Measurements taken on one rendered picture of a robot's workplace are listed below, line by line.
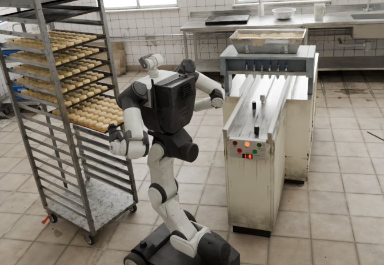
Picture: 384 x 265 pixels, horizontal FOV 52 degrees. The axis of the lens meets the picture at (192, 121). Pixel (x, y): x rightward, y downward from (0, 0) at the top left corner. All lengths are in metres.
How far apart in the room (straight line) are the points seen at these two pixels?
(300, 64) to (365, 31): 2.76
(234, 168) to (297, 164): 0.86
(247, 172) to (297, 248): 0.67
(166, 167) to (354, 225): 1.56
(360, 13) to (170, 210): 4.42
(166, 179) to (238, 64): 1.23
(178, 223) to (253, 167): 0.62
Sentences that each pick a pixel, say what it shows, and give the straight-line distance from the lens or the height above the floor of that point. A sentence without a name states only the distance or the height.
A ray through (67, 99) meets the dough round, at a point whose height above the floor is 1.15.
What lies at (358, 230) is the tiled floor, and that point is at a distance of 3.24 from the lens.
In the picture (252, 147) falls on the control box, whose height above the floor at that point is 0.79.
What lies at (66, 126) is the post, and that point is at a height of 1.03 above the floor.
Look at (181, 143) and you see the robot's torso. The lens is 2.22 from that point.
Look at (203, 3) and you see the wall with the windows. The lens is 6.41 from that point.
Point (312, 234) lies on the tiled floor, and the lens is 3.14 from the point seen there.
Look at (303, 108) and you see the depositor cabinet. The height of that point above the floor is 0.76.
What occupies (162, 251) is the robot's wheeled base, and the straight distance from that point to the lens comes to 2.77.
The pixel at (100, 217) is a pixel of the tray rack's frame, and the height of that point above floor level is 0.15.
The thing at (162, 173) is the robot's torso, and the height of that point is 0.77.
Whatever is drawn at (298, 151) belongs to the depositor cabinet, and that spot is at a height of 0.38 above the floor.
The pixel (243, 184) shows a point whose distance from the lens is 2.79.
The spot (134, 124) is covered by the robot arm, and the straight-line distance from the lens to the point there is 1.92.
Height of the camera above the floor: 2.06
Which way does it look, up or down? 25 degrees down
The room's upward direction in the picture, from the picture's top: 5 degrees counter-clockwise
